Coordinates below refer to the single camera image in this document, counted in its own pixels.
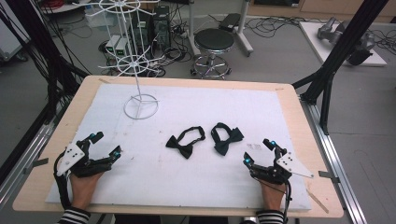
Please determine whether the small white power box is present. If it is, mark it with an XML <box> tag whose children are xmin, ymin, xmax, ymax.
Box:
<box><xmin>115</xmin><ymin>37</ymin><xmax>130</xmax><ymax>58</ymax></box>
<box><xmin>105</xmin><ymin>34</ymin><xmax>121</xmax><ymax>54</ymax></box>

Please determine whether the person's right hand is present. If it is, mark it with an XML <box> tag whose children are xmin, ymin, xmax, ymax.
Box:
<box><xmin>259</xmin><ymin>179</ymin><xmax>288</xmax><ymax>213</ymax></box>

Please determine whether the navy bow tie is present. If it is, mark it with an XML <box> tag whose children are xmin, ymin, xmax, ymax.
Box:
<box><xmin>210</xmin><ymin>121</ymin><xmax>245</xmax><ymax>157</ymax></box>

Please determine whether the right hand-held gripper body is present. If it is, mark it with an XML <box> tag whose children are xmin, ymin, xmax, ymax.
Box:
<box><xmin>249</xmin><ymin>151</ymin><xmax>315</xmax><ymax>186</ymax></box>

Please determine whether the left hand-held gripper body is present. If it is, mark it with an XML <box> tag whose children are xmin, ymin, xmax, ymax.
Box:
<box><xmin>56</xmin><ymin>139</ymin><xmax>113</xmax><ymax>179</ymax></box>

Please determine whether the grey metal clamp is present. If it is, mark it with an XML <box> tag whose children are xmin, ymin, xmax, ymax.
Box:
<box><xmin>318</xmin><ymin>170</ymin><xmax>341</xmax><ymax>184</ymax></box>
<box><xmin>22</xmin><ymin>157</ymin><xmax>50</xmax><ymax>175</ymax></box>

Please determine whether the black flat box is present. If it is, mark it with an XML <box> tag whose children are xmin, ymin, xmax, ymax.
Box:
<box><xmin>219</xmin><ymin>12</ymin><xmax>242</xmax><ymax>33</ymax></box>

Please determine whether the black round stool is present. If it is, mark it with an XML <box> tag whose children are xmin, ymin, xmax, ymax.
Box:
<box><xmin>190</xmin><ymin>28</ymin><xmax>236</xmax><ymax>80</ymax></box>

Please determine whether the floor cable tangle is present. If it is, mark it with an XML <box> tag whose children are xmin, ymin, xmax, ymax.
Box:
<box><xmin>160</xmin><ymin>18</ymin><xmax>193</xmax><ymax>64</ymax></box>

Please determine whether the black computer tower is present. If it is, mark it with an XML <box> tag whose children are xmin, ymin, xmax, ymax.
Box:
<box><xmin>130</xmin><ymin>11</ymin><xmax>154</xmax><ymax>59</ymax></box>
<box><xmin>153</xmin><ymin>5</ymin><xmax>173</xmax><ymax>52</ymax></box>

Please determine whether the white wire rack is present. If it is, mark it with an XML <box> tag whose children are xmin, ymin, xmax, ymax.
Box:
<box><xmin>72</xmin><ymin>0</ymin><xmax>162</xmax><ymax>121</ymax></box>

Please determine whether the black bow tie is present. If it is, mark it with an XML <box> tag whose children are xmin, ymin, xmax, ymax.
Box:
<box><xmin>164</xmin><ymin>125</ymin><xmax>206</xmax><ymax>160</ymax></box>

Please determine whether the thin wooden stick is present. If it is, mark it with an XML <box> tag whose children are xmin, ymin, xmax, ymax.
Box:
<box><xmin>305</xmin><ymin>188</ymin><xmax>330</xmax><ymax>215</ymax></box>

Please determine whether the black frame post with cables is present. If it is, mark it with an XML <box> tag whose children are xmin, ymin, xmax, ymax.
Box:
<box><xmin>0</xmin><ymin>0</ymin><xmax>90</xmax><ymax>125</ymax></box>

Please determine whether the person's left hand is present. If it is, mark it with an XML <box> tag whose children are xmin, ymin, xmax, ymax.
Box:
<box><xmin>68</xmin><ymin>172</ymin><xmax>105</xmax><ymax>211</ymax></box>

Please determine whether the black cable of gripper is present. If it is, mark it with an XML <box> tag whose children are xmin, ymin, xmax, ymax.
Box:
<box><xmin>279</xmin><ymin>180</ymin><xmax>293</xmax><ymax>224</ymax></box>
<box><xmin>53</xmin><ymin>157</ymin><xmax>73</xmax><ymax>210</ymax></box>

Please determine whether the grey robot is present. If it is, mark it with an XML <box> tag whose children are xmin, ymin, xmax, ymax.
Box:
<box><xmin>317</xmin><ymin>16</ymin><xmax>376</xmax><ymax>66</ymax></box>

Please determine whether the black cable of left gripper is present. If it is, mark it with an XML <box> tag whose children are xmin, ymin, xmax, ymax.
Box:
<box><xmin>53</xmin><ymin>157</ymin><xmax>73</xmax><ymax>210</ymax></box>

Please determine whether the white floor board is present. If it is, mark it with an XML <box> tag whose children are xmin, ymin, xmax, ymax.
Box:
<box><xmin>298</xmin><ymin>21</ymin><xmax>389</xmax><ymax>67</ymax></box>

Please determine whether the aluminium rail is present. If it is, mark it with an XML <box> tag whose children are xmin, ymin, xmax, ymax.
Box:
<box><xmin>299</xmin><ymin>95</ymin><xmax>369</xmax><ymax>224</ymax></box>
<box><xmin>0</xmin><ymin>119</ymin><xmax>62</xmax><ymax>208</ymax></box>

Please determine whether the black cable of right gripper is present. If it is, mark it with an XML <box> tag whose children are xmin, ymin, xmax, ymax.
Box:
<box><xmin>279</xmin><ymin>180</ymin><xmax>293</xmax><ymax>224</ymax></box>

